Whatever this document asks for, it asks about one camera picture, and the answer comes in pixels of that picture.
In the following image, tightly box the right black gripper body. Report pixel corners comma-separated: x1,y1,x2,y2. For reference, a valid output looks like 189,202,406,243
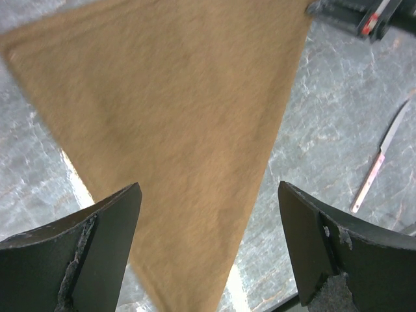
358,0,415,41

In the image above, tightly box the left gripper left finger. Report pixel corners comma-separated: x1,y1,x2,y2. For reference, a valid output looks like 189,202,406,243
1,183,142,311

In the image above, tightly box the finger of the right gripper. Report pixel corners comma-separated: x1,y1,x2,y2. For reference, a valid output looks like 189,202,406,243
305,1,367,33

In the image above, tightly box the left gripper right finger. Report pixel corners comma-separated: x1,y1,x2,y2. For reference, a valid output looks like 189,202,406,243
278,181,415,311

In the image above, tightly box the knife with pink handle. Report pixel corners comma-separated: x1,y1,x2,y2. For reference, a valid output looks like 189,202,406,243
350,97,411,214

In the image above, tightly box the brown cloth napkin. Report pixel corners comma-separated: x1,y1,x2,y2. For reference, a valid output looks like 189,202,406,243
1,1,311,311

